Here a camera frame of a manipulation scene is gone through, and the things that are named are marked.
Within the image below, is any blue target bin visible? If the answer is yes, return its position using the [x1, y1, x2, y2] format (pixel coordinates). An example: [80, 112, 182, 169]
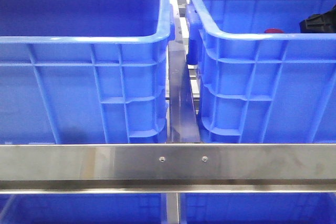
[186, 0, 335, 144]

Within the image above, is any red push button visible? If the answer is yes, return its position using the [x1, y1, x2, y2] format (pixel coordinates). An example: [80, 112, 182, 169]
[264, 28, 285, 34]

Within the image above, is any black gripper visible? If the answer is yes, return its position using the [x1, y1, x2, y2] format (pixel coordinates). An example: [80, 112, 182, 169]
[300, 6, 335, 33]

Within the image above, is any steel front rail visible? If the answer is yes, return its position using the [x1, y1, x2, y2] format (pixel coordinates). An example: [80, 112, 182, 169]
[1, 143, 335, 194]

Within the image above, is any lower left blue bin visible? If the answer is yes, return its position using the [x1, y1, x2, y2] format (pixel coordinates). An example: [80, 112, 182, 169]
[1, 194, 167, 223]

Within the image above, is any blue bin with buttons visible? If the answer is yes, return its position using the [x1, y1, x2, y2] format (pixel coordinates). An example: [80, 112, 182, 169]
[1, 0, 174, 145]

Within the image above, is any steel centre divider rail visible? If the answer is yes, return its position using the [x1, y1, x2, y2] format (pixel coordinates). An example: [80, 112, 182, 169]
[168, 0, 201, 143]

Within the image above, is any lower right blue bin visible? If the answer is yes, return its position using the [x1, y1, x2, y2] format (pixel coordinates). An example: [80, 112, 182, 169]
[182, 193, 335, 223]

